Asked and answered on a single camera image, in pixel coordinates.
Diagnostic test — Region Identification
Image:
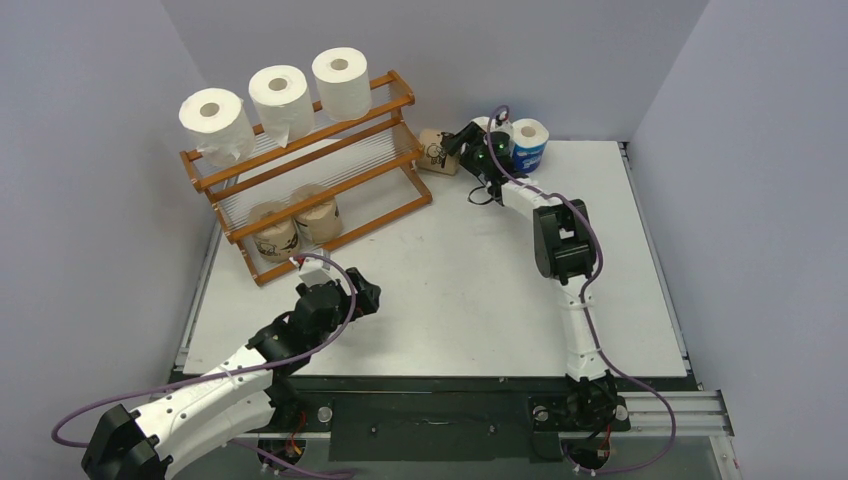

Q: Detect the orange wooden tiered shelf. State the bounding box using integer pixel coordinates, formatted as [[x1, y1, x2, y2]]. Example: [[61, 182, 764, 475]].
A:
[[180, 70, 433, 286]]

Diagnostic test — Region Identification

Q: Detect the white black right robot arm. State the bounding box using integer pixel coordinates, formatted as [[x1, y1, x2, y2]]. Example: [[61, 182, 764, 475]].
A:
[[440, 122, 618, 436]]

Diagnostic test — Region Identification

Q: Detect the brown roll plain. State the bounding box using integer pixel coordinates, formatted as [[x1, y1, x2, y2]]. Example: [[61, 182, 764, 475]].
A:
[[290, 184, 343, 244]]

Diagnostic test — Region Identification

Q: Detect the brown roll with cartoon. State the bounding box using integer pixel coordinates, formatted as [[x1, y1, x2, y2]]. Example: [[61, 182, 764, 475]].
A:
[[416, 128, 459, 176]]

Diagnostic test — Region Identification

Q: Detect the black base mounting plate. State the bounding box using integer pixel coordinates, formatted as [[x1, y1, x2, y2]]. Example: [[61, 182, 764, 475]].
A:
[[247, 375, 695, 463]]

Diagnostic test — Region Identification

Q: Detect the white toilet paper roll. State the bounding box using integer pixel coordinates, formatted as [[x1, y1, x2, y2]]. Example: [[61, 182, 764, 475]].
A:
[[312, 47, 372, 122], [248, 65, 315, 147], [178, 88, 256, 168]]

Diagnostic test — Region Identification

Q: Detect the blue toilet roll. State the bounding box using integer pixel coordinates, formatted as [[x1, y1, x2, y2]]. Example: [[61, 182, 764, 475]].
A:
[[472, 116, 494, 132], [512, 118, 549, 173]]

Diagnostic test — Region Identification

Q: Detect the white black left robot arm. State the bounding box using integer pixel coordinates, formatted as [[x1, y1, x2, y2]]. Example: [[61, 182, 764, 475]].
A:
[[81, 267, 381, 479]]

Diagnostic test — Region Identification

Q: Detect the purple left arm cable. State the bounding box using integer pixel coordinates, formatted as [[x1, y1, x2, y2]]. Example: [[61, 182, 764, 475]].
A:
[[51, 252, 360, 480]]

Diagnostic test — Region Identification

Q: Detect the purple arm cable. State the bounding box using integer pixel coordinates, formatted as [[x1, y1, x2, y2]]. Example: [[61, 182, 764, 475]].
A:
[[51, 252, 360, 480], [484, 104, 678, 477]]

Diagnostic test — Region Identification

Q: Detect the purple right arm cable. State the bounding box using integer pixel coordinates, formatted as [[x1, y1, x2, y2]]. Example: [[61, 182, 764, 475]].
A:
[[484, 104, 678, 477]]

